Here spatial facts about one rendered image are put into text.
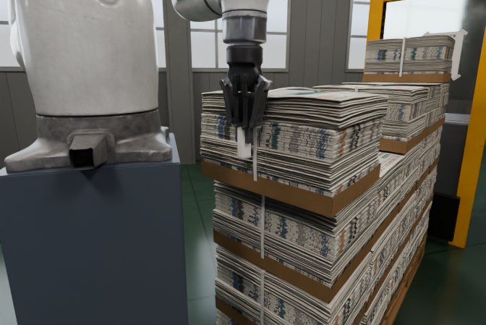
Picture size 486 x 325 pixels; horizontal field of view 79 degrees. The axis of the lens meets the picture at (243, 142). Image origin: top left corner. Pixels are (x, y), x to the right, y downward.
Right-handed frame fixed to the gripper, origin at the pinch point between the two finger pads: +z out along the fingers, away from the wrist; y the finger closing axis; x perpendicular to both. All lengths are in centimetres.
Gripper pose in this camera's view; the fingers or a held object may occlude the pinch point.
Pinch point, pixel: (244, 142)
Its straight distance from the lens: 64.3
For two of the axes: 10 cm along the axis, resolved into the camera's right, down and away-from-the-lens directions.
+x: -6.6, 1.7, -7.4
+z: 0.0, 9.8, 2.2
